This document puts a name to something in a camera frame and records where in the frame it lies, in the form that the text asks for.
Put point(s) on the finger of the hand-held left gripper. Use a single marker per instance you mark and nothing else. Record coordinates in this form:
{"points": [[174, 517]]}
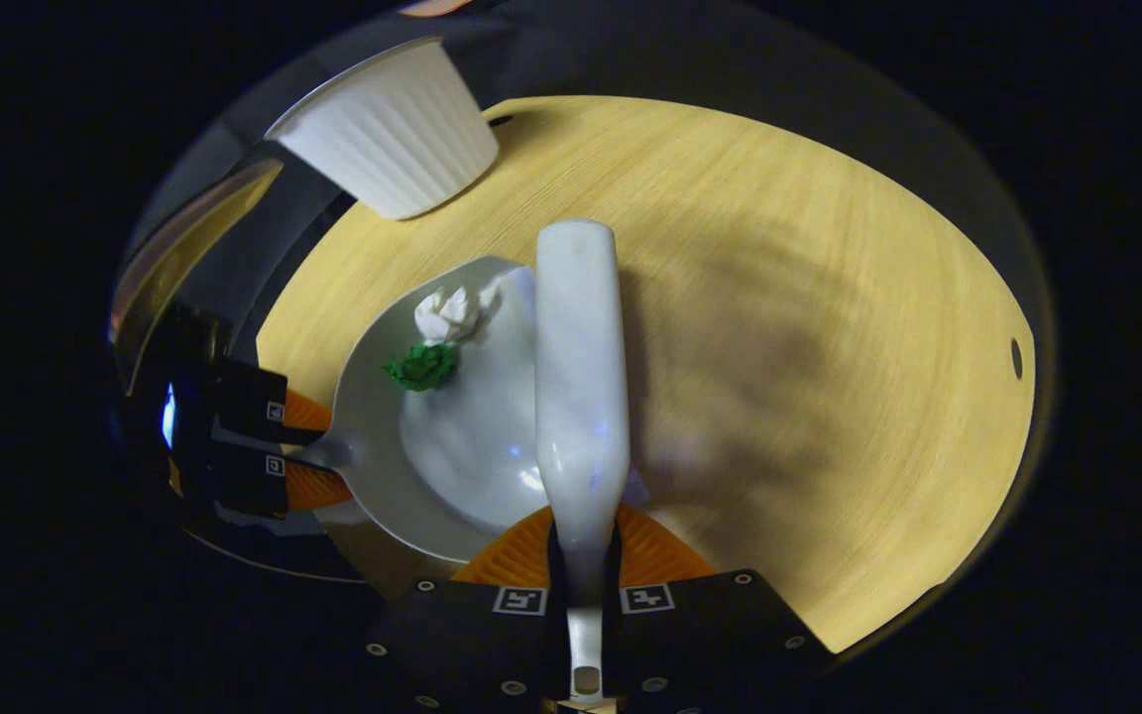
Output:
{"points": [[249, 402], [249, 481]]}

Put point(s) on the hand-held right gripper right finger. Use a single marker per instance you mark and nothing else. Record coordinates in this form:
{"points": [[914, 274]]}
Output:
{"points": [[710, 645]]}

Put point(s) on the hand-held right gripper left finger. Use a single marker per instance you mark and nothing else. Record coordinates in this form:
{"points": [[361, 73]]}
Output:
{"points": [[462, 645]]}

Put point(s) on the green paper ball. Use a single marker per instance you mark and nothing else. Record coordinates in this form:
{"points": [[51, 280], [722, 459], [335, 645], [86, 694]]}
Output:
{"points": [[422, 367]]}

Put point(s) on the grey plastic dustpan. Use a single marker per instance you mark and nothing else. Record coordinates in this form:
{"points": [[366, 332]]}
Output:
{"points": [[472, 446]]}

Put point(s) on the white paper ball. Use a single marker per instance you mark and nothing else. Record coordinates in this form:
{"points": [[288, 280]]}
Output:
{"points": [[447, 315]]}

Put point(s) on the small grey broom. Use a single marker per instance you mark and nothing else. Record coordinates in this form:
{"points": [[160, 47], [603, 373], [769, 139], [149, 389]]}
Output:
{"points": [[581, 377]]}

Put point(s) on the white ribbed garbage bin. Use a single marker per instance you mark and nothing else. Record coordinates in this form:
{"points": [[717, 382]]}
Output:
{"points": [[402, 139]]}

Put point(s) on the wooden desktop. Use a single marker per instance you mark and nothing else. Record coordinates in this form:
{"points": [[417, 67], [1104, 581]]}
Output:
{"points": [[779, 248]]}

